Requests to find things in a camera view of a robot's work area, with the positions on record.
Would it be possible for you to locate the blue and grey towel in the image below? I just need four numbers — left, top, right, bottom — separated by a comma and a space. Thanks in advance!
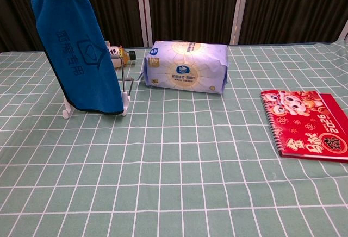
29, 0, 123, 116

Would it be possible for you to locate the orange drink bottle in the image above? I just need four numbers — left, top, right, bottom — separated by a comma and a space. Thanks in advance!
107, 45, 136, 70

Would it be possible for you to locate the dark screen curtain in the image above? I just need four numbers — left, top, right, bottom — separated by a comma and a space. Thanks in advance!
0, 0, 348, 53

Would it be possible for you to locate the lilac tissue pack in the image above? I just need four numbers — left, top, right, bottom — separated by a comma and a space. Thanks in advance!
143, 40, 229, 95

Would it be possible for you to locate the green checked tablecloth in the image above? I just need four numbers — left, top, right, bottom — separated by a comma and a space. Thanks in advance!
0, 41, 348, 237

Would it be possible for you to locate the red spiral calendar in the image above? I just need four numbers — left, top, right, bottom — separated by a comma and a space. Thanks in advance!
260, 90, 348, 163

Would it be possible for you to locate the white screen frame post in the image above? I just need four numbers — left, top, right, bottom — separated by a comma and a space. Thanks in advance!
135, 0, 153, 48
229, 0, 251, 45
339, 19, 348, 42

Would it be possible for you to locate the metal wire rack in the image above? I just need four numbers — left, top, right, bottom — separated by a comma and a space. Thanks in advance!
61, 54, 134, 119

